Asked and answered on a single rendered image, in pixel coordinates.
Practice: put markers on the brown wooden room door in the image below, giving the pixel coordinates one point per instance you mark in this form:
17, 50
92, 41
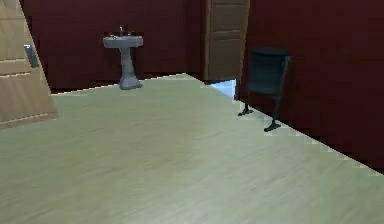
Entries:
225, 43

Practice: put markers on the black bin on legs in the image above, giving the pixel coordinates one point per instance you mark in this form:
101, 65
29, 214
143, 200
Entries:
266, 71

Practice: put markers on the light wooden room door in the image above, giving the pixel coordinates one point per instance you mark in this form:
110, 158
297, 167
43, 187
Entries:
18, 90

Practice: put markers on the grey pedestal sink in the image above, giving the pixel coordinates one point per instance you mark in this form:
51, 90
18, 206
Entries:
124, 43

